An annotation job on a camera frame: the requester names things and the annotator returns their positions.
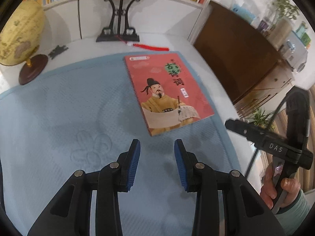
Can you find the blue quilted table mat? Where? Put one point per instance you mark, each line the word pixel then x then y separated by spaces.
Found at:
pixel 82 116

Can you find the blue tissue box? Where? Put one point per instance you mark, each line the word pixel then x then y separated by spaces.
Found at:
pixel 243 13

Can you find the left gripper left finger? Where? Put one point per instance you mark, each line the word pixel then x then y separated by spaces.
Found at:
pixel 68 212

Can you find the dark wooden cabinet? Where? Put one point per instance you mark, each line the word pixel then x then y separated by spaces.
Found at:
pixel 249 68

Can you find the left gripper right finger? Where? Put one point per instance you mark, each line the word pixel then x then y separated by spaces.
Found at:
pixel 245 213

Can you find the small black metal ornament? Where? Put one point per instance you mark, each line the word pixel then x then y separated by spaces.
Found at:
pixel 57 51

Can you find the small green floor plant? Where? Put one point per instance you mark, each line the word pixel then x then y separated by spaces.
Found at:
pixel 261 119

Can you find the potted plant in grey vase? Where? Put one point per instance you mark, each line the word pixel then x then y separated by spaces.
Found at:
pixel 285 13

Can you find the antique yellow desk globe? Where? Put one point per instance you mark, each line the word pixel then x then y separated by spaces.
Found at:
pixel 20 40

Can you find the coral red book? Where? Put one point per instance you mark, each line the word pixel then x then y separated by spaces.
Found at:
pixel 168 94

